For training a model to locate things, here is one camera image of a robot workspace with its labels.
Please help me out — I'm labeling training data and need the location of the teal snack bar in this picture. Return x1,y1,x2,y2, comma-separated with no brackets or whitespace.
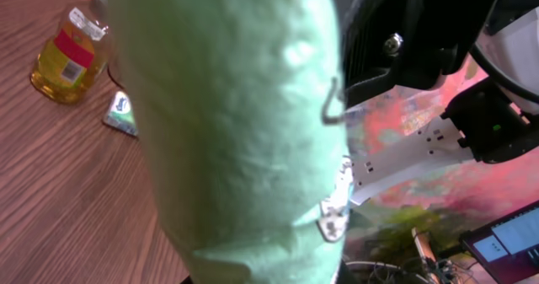
108,0,350,283

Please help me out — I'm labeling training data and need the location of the teal Kleenex tissue pack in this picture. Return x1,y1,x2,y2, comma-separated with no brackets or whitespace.
102,91,138,137

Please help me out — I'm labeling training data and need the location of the yellow liquid bottle silver cap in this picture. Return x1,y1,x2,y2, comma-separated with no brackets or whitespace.
30,0,112,104

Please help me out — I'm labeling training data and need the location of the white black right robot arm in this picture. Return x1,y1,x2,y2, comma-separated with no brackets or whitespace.
334,0,538,205

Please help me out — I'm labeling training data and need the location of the open laptop computer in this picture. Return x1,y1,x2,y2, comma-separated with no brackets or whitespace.
459,201,539,284

